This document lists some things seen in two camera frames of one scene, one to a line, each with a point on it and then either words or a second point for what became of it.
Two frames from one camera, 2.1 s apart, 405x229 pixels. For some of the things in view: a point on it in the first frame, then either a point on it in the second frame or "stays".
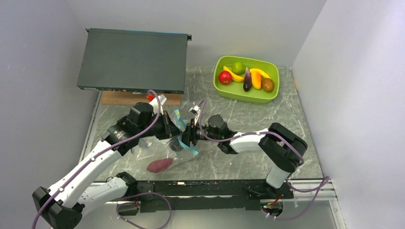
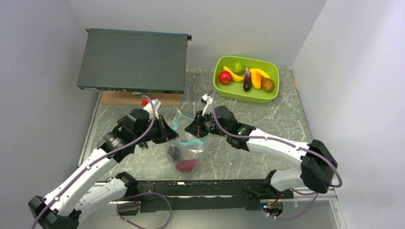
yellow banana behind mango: [263, 74] stays
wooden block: [128, 98] stays
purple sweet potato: [157, 166] → [186, 165]
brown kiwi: [267, 84] stays
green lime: [238, 68] stays
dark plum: [175, 146] → [174, 152]
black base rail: [179, 196] stays
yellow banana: [235, 78] stays
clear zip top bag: [154, 155] → [188, 152]
